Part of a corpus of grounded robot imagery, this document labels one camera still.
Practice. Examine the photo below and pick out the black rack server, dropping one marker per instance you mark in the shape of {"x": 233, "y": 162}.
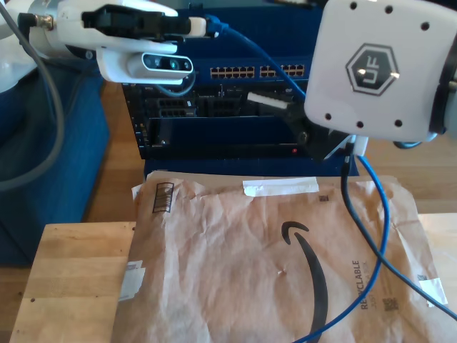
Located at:
{"x": 214, "y": 105}

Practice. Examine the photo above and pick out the blue base under rack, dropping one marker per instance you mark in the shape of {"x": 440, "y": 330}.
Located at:
{"x": 250, "y": 166}

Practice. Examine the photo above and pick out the blue sofa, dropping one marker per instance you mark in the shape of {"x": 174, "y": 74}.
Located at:
{"x": 35, "y": 160}

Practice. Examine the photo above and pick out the brown paper mailer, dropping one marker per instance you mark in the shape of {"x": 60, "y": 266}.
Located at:
{"x": 214, "y": 250}

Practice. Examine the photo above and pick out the blue network switch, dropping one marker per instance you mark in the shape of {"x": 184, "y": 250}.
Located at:
{"x": 232, "y": 57}

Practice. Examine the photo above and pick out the black equipment rack frame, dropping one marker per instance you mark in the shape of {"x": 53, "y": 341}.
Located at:
{"x": 137, "y": 125}

